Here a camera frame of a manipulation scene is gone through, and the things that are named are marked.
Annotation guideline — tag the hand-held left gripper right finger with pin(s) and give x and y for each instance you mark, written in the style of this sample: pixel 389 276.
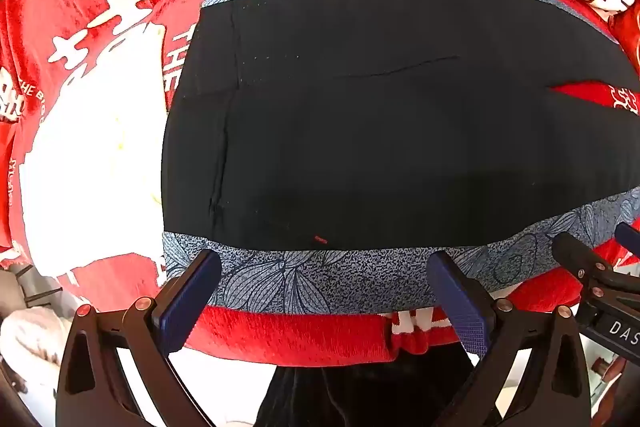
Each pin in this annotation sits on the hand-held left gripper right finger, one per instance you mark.
pixel 457 302

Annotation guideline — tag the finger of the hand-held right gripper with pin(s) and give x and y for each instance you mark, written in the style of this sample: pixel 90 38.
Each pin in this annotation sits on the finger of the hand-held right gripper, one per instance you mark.
pixel 582 257
pixel 629 238

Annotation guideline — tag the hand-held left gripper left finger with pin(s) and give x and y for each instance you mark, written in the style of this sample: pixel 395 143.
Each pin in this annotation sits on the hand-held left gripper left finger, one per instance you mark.
pixel 187 297

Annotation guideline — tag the black pants with blue trim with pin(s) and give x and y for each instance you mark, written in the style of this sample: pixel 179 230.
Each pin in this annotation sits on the black pants with blue trim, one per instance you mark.
pixel 380 132

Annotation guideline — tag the person's black clothing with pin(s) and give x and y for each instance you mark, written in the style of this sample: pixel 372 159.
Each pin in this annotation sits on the person's black clothing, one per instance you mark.
pixel 360 392

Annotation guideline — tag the white fluffy cloth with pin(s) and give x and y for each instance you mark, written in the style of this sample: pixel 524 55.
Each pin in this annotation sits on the white fluffy cloth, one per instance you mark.
pixel 30 347

